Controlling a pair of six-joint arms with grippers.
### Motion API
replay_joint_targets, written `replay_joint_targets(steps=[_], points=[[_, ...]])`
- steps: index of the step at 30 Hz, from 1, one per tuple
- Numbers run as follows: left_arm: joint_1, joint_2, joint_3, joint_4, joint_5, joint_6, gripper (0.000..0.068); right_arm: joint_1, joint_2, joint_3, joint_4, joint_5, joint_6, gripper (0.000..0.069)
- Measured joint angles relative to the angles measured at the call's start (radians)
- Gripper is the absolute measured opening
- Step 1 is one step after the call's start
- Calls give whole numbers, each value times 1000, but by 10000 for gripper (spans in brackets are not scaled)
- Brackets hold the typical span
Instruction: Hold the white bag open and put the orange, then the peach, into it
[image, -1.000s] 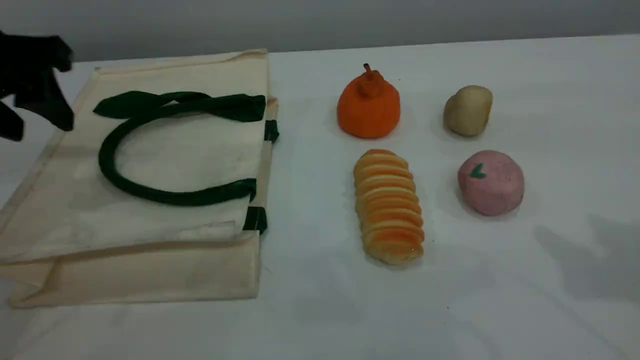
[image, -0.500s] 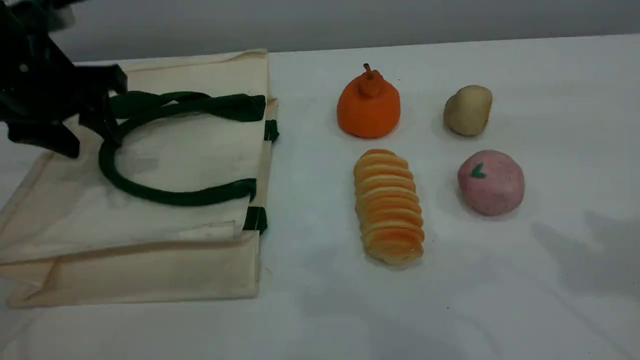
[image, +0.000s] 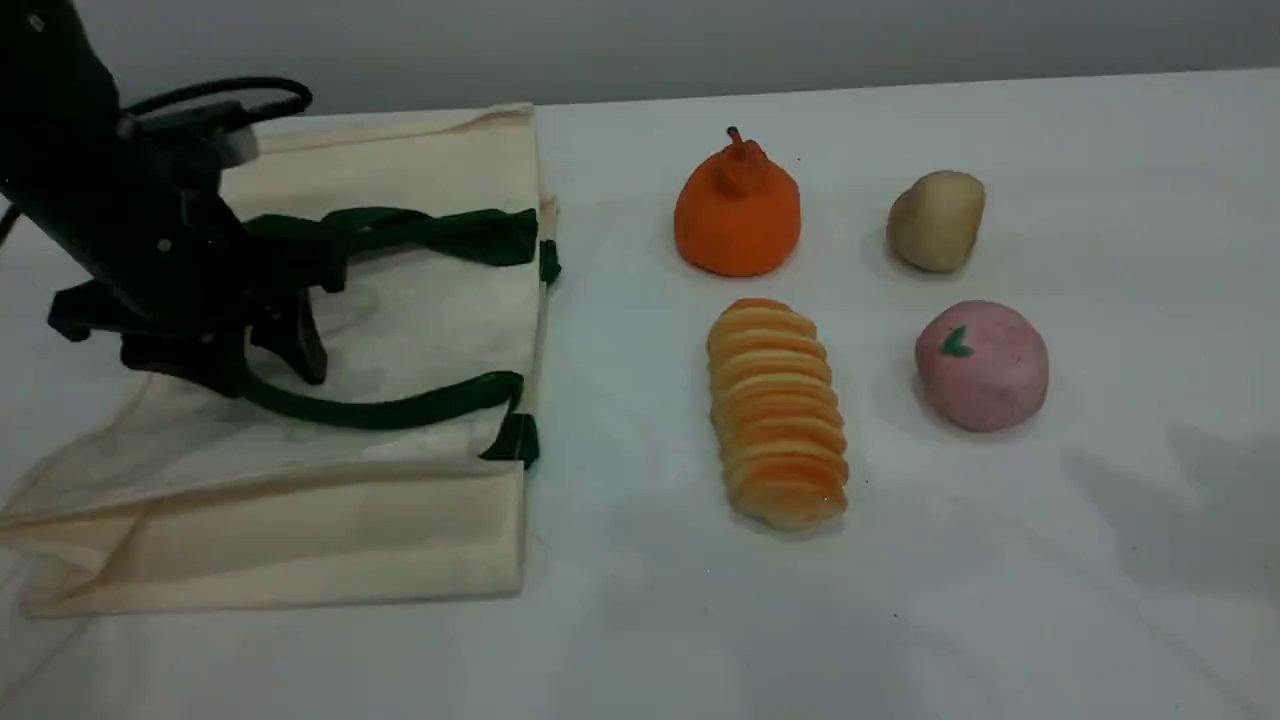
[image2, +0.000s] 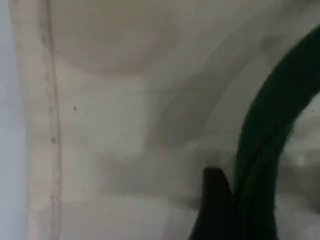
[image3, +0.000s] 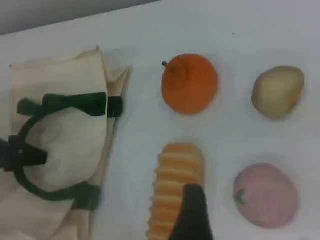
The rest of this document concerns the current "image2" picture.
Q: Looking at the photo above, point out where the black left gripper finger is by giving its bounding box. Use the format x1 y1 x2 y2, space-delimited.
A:
187 166 237 240

